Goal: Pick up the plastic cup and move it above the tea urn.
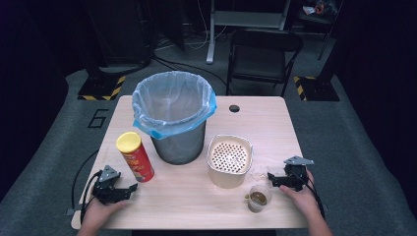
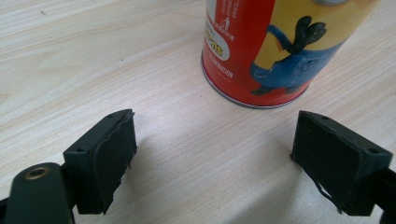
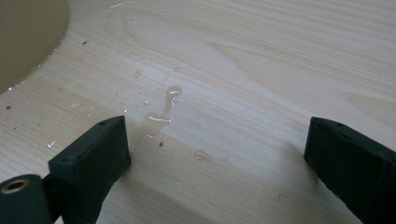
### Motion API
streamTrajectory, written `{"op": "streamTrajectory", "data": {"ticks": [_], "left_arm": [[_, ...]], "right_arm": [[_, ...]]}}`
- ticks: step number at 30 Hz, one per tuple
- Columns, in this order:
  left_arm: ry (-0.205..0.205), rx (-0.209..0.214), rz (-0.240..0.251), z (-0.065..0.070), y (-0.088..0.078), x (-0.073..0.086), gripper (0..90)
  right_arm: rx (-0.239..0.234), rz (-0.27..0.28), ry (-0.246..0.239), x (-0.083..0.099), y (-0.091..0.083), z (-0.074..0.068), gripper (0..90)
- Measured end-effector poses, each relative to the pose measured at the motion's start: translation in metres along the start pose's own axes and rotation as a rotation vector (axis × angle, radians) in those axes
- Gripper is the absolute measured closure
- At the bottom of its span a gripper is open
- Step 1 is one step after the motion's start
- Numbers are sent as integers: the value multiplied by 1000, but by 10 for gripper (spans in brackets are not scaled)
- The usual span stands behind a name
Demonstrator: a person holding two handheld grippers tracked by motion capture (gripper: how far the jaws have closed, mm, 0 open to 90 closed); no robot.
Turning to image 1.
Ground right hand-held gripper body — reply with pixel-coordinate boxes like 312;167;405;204
283;155;315;193

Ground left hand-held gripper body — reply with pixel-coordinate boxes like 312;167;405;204
92;165;122;206

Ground brown tea bag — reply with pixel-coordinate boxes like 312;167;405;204
249;191;268;207

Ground clear plastic cup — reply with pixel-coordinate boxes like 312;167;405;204
245;184;273;214

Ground red chip can yellow lid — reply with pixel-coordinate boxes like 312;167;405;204
115;131;155;184

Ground beige perforated strainer container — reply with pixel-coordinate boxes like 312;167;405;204
206;134;254;190

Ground grey trash bin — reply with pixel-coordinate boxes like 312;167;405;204
149;120;208;165

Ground person's left hand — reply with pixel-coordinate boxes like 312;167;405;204
82;198;131;229

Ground person's right hand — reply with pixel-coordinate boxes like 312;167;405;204
278;170;321;220

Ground black hazard-striped stand base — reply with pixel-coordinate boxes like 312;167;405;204
293;76;341;102
77;76;127;101

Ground blue plastic bin liner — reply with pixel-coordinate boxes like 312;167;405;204
132;71;217;141

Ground black folding chair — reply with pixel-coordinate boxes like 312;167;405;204
225;29;304;98

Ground black cabinet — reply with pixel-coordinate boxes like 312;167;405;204
83;0;155;76

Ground dark stand with clutter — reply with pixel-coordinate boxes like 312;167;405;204
294;0;345;62

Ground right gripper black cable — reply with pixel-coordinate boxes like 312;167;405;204
293;170;327;220

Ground black floor cable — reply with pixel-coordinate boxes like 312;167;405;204
151;55;230;96

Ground white floor cables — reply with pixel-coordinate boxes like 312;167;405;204
156;0;228;51

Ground white metal desk frame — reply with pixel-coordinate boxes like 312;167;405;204
206;0;293;65

